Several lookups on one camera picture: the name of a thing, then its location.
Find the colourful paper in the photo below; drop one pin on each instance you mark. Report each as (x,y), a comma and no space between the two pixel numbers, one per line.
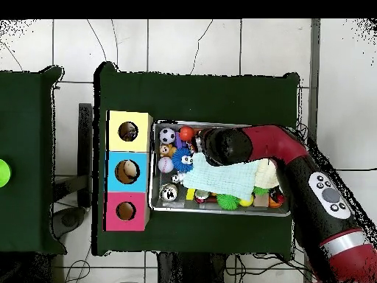
(195,146)
(129,134)

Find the light blue muslin cloth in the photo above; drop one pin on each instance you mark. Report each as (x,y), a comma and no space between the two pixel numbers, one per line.
(223,178)

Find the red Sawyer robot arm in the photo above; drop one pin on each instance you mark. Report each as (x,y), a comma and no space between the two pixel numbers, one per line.
(277,141)

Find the shallow metal mesh bin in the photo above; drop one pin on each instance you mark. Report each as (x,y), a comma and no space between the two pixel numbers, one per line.
(165,206)

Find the wooden box with three holes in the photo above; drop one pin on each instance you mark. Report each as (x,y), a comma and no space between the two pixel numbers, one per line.
(117,177)

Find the blue fuzzy toy with eyes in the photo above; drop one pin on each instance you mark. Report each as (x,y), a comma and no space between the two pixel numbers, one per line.
(179,160)

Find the orange ball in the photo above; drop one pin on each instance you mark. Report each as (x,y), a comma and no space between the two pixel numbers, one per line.
(186,133)

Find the white baseball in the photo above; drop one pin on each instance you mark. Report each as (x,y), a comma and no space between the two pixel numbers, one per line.
(165,164)

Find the black and white soccer ball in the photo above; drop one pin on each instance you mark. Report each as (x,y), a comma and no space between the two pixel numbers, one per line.
(167,135)

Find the green spiky ball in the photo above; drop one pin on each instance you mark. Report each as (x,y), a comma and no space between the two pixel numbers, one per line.
(228,202)

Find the dark green tablecloth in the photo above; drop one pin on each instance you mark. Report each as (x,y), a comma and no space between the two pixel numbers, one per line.
(206,97)
(26,97)

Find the cream muslin cloth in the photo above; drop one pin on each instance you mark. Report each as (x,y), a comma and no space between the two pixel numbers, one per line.
(265,175)

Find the green plastic cup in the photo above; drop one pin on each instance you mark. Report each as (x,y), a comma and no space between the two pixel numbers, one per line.
(4,173)

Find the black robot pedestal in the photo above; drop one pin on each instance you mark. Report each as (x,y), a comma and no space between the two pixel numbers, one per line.
(191,268)

